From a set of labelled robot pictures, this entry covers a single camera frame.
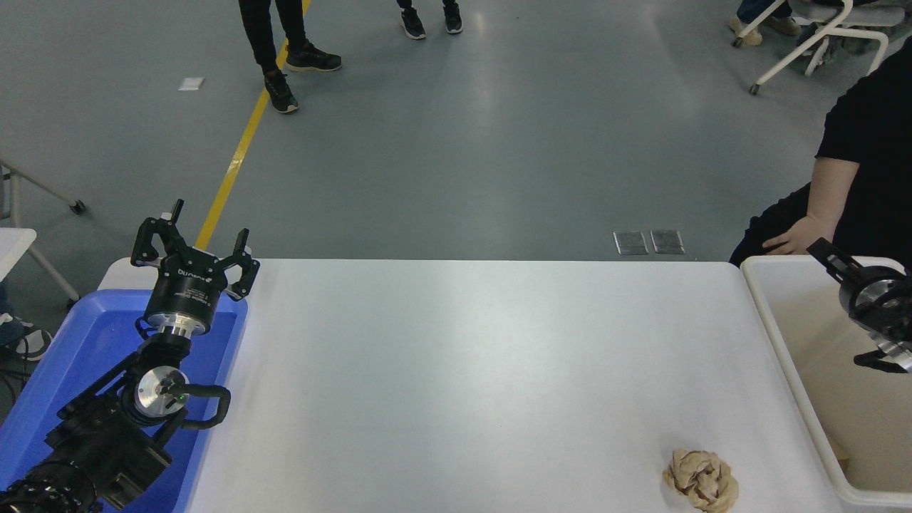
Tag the white wheeled cart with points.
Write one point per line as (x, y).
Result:
(14, 246)

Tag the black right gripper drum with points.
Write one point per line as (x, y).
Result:
(847, 299)

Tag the large pale plastic bin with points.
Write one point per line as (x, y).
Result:
(812, 342)

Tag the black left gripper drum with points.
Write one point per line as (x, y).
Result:
(187, 296)

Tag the person's forearm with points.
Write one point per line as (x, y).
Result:
(833, 189)

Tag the person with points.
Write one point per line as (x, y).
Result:
(32, 342)
(759, 11)
(876, 178)
(256, 35)
(412, 23)

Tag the crumpled tan paper ball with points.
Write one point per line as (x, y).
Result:
(702, 481)

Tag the person's hand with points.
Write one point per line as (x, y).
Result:
(794, 239)

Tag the blue plastic tray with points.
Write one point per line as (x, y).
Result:
(92, 335)

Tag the white wheeled chair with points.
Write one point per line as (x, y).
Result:
(855, 14)

